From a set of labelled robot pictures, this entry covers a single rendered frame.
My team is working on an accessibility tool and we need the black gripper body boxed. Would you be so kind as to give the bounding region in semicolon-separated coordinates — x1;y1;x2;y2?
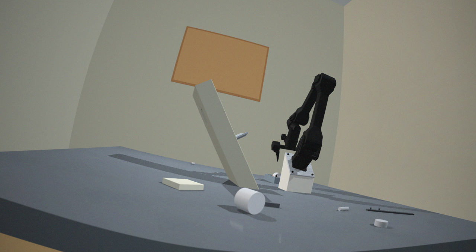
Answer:
271;135;298;151

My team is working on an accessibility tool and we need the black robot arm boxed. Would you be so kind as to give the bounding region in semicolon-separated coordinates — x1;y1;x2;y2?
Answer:
287;73;336;172

